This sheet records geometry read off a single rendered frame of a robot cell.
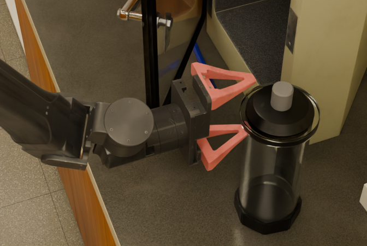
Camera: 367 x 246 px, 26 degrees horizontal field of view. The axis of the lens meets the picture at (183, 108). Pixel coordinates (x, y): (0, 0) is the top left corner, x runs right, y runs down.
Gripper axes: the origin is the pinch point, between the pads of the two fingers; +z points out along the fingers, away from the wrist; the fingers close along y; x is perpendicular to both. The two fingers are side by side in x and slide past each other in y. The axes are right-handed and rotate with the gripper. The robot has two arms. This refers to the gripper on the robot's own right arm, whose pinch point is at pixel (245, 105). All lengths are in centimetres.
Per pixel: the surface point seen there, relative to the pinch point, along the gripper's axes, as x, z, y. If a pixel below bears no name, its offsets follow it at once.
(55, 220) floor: 76, -17, -120
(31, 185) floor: 91, -20, -120
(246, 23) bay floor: 32.7, 16.7, -17.9
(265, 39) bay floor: 27.7, 18.0, -17.8
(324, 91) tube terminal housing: 8.9, 18.6, -12.7
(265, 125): -2.2, 2.1, -2.4
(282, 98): -1.1, 4.6, 0.7
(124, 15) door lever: 21.9, -9.1, 0.5
